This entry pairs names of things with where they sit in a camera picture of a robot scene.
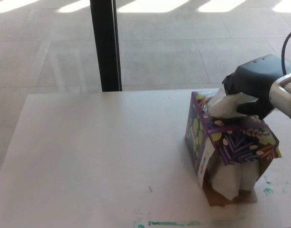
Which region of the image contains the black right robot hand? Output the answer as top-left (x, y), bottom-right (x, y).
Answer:
top-left (222, 54), bottom-right (291, 121)

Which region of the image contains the white tissue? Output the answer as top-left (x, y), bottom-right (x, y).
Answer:
top-left (211, 163), bottom-right (243, 200)
top-left (205, 88), bottom-right (261, 120)

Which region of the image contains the purple floral tissue box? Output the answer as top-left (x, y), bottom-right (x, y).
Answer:
top-left (184, 89), bottom-right (283, 208)

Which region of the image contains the folded white tissue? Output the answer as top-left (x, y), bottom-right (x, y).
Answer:
top-left (211, 163), bottom-right (243, 200)

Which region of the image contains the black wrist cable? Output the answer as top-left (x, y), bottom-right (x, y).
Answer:
top-left (280, 28), bottom-right (291, 77)

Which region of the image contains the black window frame post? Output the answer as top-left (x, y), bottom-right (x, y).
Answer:
top-left (89, 0), bottom-right (123, 92)

